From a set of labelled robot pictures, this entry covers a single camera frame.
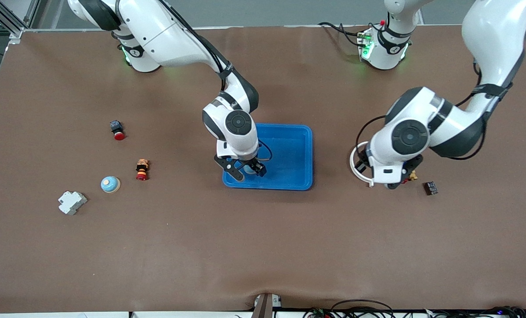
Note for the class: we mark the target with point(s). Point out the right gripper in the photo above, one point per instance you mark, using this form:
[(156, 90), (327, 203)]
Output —
[(255, 165)]

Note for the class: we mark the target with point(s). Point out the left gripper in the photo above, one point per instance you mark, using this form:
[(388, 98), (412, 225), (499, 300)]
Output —
[(404, 173)]

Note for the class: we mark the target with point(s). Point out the black capacitor with white print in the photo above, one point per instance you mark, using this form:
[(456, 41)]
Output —
[(430, 188)]

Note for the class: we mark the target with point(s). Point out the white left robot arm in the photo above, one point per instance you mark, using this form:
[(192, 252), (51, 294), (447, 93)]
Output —
[(492, 26)]

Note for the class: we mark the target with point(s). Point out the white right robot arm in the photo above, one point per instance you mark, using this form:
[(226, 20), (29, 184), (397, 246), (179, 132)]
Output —
[(157, 31)]

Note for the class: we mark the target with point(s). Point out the brass valve with red handwheel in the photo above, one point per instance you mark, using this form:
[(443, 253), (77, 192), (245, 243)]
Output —
[(413, 176)]

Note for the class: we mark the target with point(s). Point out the blue plastic tray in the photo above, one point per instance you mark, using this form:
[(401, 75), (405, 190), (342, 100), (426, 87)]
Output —
[(285, 154)]

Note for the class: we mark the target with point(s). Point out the brown table cover mat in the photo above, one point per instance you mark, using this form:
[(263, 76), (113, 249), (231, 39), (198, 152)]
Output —
[(263, 243)]

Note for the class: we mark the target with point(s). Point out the red yellow emergency stop button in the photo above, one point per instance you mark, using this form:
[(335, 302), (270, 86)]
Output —
[(142, 170)]

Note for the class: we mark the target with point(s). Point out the white circuit breaker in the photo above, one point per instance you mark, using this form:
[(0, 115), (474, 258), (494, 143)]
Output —
[(72, 202)]

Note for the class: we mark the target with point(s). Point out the white curved plastic bracket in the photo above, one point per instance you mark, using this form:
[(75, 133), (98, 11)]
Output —
[(351, 163)]

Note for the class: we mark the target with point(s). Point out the black red pushbutton switch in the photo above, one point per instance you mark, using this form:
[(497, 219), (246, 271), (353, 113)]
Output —
[(118, 130)]

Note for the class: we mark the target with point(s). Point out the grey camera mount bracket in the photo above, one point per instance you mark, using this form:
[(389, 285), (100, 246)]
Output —
[(266, 307)]

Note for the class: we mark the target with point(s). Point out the white table edge rail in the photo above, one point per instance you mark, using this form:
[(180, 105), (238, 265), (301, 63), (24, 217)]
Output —
[(46, 315)]

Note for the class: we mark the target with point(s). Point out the aluminium frame profile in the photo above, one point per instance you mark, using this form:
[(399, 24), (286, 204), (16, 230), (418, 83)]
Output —
[(16, 33)]

